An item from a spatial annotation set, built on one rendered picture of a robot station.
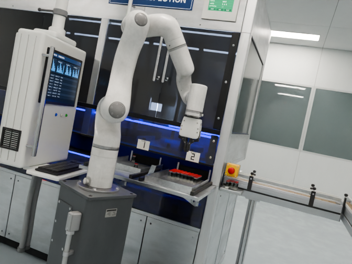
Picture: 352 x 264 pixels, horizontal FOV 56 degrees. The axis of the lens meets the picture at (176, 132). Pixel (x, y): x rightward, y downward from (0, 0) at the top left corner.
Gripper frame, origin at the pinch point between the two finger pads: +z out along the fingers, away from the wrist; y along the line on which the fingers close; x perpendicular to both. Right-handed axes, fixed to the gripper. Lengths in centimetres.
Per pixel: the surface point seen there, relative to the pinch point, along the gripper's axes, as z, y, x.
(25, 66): -25, 93, 14
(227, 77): -43, -5, -39
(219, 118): -17.9, -5.4, -39.4
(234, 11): -81, -2, -38
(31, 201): 58, 100, -18
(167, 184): 20.4, 6.9, -1.8
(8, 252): 110, 131, -41
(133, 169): 20.2, 31.8, -13.7
